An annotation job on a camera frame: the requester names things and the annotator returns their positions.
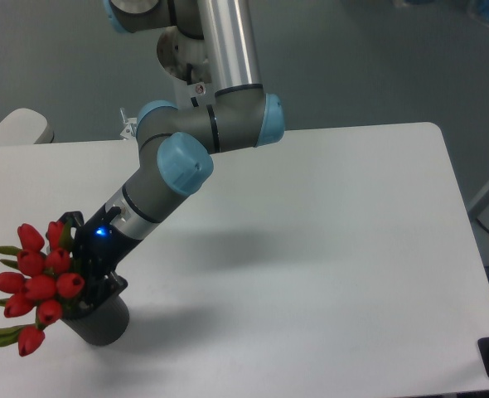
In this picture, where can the red tulip bouquet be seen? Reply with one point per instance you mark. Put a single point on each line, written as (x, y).
(44, 278)

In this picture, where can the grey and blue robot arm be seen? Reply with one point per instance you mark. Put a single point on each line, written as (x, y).
(175, 146)

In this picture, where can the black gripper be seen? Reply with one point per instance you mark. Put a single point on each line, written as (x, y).
(100, 247)

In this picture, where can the white chair armrest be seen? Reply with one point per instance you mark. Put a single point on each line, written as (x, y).
(25, 127)

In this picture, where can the dark grey ribbed vase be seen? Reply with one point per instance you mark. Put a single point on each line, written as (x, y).
(104, 325)

